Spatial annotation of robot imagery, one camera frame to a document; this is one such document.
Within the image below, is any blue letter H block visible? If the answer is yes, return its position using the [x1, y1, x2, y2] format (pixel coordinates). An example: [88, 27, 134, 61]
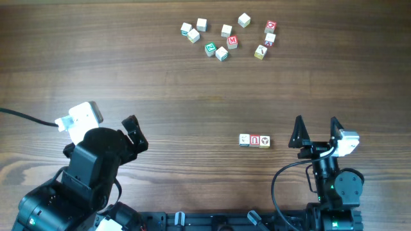
[239, 133, 250, 146]

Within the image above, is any yellow letter S block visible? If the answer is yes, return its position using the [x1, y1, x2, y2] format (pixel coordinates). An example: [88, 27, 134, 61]
[238, 13, 251, 28]

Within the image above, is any red letter Q block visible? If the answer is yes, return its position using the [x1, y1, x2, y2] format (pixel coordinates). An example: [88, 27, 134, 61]
[265, 21, 277, 33]

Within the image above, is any blue edged white block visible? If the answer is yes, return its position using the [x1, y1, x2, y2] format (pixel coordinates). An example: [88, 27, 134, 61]
[197, 18, 207, 31]

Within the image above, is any red letter M block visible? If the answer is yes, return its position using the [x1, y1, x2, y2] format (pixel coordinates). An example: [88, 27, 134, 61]
[227, 35, 238, 49]

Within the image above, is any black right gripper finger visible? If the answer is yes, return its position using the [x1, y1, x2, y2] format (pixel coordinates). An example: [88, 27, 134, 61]
[288, 115, 311, 148]
[330, 117, 344, 140]

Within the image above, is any teal edged white block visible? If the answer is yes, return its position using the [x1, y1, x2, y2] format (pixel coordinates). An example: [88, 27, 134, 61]
[180, 22, 193, 37]

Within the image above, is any red letter A block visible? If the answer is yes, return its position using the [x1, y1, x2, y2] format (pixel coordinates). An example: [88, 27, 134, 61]
[264, 33, 276, 47]

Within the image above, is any yellow bottle picture block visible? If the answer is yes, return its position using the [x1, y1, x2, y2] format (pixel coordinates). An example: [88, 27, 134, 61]
[254, 45, 267, 60]

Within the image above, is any soccer ball yellow block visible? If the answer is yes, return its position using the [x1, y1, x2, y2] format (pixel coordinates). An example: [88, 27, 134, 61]
[259, 135, 270, 148]

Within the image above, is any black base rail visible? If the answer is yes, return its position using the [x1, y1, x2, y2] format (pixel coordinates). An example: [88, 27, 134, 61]
[137, 210, 363, 231]

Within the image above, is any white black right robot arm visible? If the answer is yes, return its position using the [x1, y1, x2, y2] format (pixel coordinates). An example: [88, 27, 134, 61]
[289, 116, 365, 231]

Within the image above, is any yellow edged letter block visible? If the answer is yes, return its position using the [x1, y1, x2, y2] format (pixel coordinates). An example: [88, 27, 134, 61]
[187, 29, 200, 43]

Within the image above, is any green edged white block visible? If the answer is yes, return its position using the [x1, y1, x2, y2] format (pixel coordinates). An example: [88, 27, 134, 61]
[221, 24, 232, 38]

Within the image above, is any green letter Z block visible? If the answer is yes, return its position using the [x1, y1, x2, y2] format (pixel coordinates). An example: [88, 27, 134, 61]
[205, 42, 216, 57]

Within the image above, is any red letter U block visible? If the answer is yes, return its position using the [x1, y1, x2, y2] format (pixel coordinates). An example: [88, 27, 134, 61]
[250, 134, 260, 147]

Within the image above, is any green letter V block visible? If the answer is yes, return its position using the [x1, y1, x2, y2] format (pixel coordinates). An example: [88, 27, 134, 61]
[215, 46, 229, 62]

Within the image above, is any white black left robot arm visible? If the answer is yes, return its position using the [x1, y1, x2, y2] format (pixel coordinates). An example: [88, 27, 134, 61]
[13, 115, 307, 231]

